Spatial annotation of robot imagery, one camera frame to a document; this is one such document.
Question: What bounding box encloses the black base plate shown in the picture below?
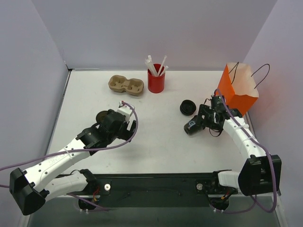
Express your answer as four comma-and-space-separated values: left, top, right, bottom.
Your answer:
67, 174, 237, 211

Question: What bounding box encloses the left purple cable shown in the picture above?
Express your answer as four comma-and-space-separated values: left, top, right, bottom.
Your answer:
0, 101, 139, 211

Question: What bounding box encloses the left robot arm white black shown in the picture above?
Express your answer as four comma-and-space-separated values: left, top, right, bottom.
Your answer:
9, 105, 138, 216

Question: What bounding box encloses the wrapped white straw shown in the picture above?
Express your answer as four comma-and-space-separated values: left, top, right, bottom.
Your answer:
145, 55, 158, 77
160, 66, 168, 76
158, 55, 167, 76

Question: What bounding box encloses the dark coffee cup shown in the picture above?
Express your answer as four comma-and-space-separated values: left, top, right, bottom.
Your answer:
183, 115, 205, 136
96, 111, 108, 123

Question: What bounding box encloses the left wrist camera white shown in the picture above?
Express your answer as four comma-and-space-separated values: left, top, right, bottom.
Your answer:
117, 101, 133, 122

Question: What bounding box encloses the red straw holder cup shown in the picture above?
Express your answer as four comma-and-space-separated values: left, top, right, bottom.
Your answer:
147, 69, 165, 94

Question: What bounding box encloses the orange paper bag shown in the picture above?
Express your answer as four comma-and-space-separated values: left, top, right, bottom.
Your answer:
217, 62, 270, 115

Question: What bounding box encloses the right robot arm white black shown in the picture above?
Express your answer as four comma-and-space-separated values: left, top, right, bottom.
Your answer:
197, 96, 282, 196

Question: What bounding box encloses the brown cardboard cup carrier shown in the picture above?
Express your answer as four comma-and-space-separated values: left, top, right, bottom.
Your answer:
108, 75, 144, 96

